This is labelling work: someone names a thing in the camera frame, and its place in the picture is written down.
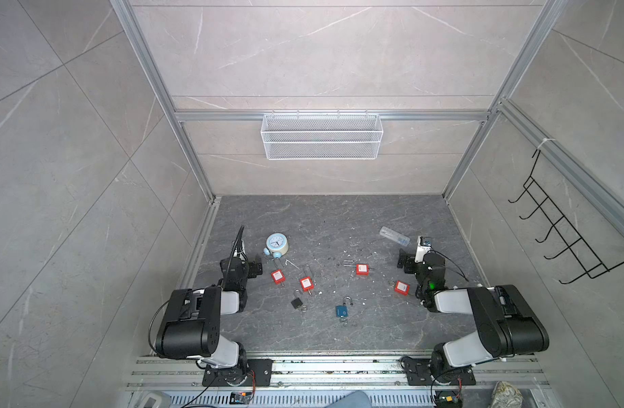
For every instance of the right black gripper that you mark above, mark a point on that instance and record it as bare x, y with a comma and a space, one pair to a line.
406, 261

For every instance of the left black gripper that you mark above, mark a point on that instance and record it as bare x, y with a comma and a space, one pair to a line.
253, 267

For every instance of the red padlock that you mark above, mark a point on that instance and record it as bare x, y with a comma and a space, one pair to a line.
402, 288
306, 280
360, 269
277, 273

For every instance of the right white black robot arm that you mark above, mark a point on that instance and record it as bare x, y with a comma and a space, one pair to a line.
505, 324

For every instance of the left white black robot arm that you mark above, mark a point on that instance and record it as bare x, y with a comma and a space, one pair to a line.
190, 328

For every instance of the silver allen key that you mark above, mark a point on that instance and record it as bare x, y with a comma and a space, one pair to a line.
288, 262

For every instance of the small black padlock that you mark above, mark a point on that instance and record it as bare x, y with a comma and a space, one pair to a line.
298, 302

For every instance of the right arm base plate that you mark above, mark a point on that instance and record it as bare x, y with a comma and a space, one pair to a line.
427, 372

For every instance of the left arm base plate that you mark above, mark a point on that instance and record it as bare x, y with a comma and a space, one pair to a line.
247, 373

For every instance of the white wire mesh basket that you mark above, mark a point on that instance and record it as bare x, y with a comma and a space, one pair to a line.
288, 137

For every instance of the black wire hook rack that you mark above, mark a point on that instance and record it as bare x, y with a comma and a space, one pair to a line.
573, 243

